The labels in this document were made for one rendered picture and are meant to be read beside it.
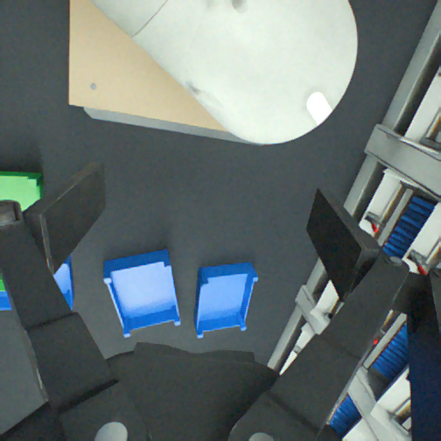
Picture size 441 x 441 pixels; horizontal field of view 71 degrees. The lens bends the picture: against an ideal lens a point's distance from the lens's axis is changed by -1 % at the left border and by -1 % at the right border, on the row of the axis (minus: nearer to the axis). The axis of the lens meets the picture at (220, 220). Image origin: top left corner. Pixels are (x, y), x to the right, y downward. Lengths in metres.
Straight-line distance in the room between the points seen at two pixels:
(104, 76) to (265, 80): 0.28
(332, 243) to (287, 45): 0.14
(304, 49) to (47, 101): 0.67
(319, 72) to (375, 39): 0.77
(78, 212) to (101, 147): 0.69
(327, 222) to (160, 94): 0.36
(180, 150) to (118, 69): 0.43
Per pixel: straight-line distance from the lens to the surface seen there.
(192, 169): 0.90
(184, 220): 0.99
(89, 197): 0.18
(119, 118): 0.54
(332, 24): 0.26
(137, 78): 0.48
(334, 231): 0.17
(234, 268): 1.15
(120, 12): 0.25
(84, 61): 0.48
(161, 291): 1.18
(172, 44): 0.24
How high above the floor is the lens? 0.79
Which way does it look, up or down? 51 degrees down
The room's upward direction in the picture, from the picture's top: 155 degrees clockwise
